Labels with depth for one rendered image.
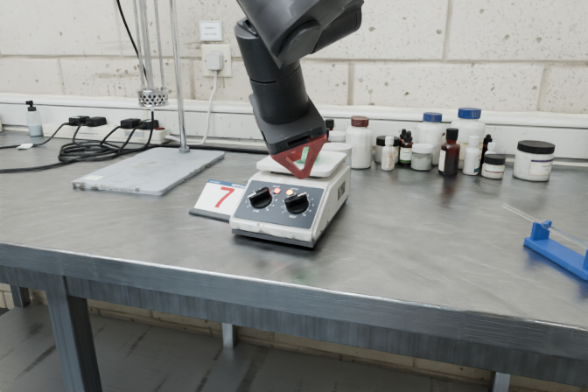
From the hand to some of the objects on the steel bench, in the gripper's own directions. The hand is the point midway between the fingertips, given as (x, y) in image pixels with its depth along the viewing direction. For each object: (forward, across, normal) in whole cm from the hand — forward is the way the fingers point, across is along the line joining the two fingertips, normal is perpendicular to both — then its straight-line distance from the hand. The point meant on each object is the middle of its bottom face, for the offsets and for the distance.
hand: (298, 164), depth 53 cm
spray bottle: (+29, -81, -64) cm, 108 cm away
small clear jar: (+33, -19, +29) cm, 48 cm away
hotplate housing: (+15, -5, -2) cm, 16 cm away
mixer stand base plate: (+21, -36, -26) cm, 49 cm away
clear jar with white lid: (+23, -15, +8) cm, 29 cm away
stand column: (+27, -46, -21) cm, 56 cm away
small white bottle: (+31, -21, +22) cm, 43 cm away
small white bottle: (+33, -13, +37) cm, 51 cm away
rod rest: (+14, +18, +28) cm, 36 cm away
